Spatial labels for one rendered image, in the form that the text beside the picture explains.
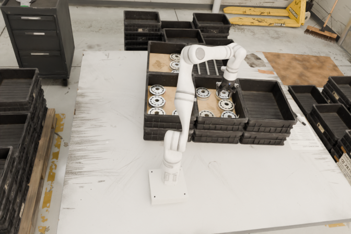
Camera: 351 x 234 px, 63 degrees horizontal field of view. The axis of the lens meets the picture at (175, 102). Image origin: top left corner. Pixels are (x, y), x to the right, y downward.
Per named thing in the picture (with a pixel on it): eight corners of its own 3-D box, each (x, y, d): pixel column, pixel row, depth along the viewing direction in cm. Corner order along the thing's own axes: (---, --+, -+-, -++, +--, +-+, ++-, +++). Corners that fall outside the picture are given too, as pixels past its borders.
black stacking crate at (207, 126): (243, 133, 174) (248, 120, 166) (194, 131, 171) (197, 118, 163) (231, 91, 203) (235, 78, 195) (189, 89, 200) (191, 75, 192)
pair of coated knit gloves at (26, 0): (32, 8, 251) (32, 4, 249) (9, 7, 248) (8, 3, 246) (38, -4, 269) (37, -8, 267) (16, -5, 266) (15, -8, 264)
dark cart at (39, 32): (70, 88, 308) (56, 8, 248) (25, 89, 300) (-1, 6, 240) (76, 57, 352) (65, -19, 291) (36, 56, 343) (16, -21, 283)
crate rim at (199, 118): (247, 123, 167) (248, 120, 165) (196, 120, 164) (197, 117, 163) (234, 80, 197) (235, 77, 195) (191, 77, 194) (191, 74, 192)
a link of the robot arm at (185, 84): (179, 44, 141) (171, 94, 139) (192, 41, 134) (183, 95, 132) (194, 49, 147) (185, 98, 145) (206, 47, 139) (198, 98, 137)
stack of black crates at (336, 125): (349, 162, 253) (370, 137, 230) (318, 164, 248) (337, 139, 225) (325, 128, 282) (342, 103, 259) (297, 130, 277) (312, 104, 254)
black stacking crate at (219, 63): (231, 91, 203) (235, 78, 195) (189, 88, 200) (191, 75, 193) (222, 59, 232) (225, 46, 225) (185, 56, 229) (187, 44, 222)
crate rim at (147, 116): (196, 120, 164) (197, 117, 163) (143, 118, 161) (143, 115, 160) (190, 77, 194) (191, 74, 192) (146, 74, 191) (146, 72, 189)
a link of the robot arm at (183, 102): (195, 94, 133) (175, 91, 134) (185, 153, 131) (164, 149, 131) (195, 97, 142) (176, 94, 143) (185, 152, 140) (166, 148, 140)
